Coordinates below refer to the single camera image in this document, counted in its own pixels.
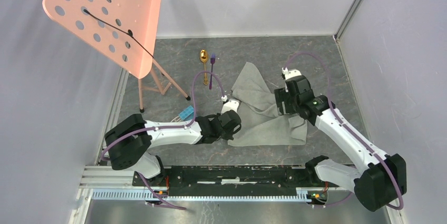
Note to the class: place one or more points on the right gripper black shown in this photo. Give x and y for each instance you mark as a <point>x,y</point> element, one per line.
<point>282,95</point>

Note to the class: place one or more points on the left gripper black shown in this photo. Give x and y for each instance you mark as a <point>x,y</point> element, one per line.
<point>229,136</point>

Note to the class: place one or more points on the grey cloth napkin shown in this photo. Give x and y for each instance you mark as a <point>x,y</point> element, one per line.
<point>261,123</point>

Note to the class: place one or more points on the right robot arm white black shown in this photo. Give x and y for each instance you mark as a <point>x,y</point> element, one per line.
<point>376,178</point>

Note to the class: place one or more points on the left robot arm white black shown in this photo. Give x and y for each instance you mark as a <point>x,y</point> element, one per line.
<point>127,144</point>

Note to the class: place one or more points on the colourful toy block pile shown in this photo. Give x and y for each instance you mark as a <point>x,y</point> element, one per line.
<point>185,115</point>

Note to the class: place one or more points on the purple fork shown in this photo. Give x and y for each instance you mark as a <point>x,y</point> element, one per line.
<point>212,62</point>

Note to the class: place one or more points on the gold spoon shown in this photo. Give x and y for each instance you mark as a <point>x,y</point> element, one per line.
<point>204,57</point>

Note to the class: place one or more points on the pink perforated music stand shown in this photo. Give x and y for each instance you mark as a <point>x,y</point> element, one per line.
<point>123,30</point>

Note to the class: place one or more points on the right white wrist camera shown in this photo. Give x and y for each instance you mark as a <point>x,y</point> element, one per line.
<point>289,74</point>

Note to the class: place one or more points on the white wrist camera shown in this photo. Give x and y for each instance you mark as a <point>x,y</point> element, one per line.
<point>229,104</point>
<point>289,74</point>

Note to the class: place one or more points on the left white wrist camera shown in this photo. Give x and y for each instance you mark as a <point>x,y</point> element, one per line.
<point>229,104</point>

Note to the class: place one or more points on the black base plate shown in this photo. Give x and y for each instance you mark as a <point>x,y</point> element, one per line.
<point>232,180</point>

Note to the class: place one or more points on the aluminium frame rail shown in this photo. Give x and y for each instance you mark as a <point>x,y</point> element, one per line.
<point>110,184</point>

